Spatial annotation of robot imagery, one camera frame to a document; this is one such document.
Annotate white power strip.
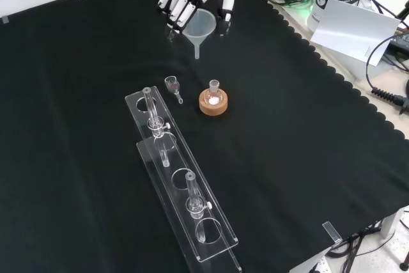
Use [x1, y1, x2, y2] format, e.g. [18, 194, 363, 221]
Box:
[305, 253, 335, 273]

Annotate white bench leg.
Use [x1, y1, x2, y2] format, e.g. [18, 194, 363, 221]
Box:
[380, 205, 409, 239]

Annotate clear acrylic funnel stand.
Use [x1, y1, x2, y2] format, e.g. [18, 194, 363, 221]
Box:
[124, 86, 242, 273]

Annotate black cable with ribbed plug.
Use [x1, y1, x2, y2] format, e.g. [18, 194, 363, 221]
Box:
[365, 35, 409, 116]

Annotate black floor cables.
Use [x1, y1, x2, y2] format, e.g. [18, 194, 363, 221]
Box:
[325, 208, 409, 273]

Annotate black electronic device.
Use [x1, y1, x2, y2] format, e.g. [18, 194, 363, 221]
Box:
[382, 25, 409, 72]

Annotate pale white board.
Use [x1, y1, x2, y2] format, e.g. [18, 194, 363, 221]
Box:
[309, 0, 402, 68]

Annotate cork ring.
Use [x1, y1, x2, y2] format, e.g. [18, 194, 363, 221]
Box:
[198, 89, 229, 116]

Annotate clear plastic funnel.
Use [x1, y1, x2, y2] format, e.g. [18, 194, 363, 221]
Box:
[181, 9, 217, 60]

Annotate small round-bottom glass flask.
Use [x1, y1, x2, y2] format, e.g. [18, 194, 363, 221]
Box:
[204, 79, 223, 106]

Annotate black bench cloth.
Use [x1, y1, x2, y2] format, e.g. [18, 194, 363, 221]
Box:
[0, 0, 409, 273]

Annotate small glass weighing funnel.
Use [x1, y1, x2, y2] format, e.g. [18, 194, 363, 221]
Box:
[164, 75, 185, 105]

